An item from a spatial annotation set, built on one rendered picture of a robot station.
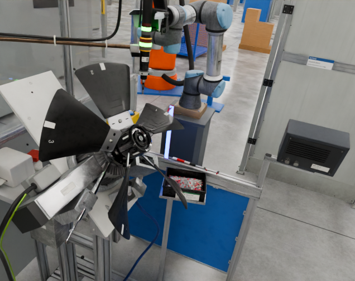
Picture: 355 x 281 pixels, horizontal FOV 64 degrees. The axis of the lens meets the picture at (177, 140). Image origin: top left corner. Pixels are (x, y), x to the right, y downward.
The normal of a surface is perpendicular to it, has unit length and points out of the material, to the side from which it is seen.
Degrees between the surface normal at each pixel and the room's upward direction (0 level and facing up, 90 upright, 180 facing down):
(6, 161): 0
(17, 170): 90
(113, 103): 46
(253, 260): 0
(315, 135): 15
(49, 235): 90
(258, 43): 90
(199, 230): 90
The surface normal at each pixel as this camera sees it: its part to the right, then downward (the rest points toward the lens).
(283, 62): -0.36, 0.42
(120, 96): 0.22, -0.32
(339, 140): 0.01, -0.73
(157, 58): 0.12, 0.50
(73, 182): 0.78, -0.35
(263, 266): 0.11, -0.86
